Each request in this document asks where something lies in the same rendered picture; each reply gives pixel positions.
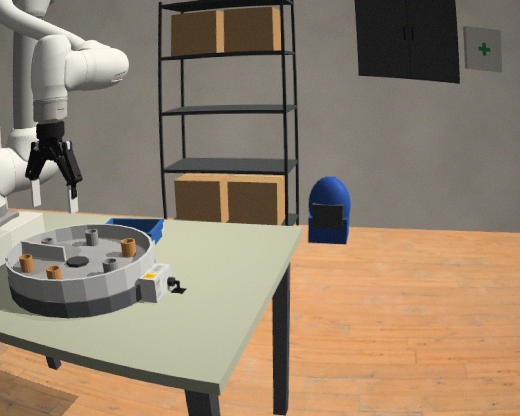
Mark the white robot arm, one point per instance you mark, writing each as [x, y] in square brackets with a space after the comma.
[55, 70]

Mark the grey round turning table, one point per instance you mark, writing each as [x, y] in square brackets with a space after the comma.
[93, 295]

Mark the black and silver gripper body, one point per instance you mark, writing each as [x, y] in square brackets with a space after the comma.
[51, 135]

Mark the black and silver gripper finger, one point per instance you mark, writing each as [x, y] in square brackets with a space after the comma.
[72, 166]
[35, 154]

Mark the blue square tray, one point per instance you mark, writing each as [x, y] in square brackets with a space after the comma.
[144, 225]

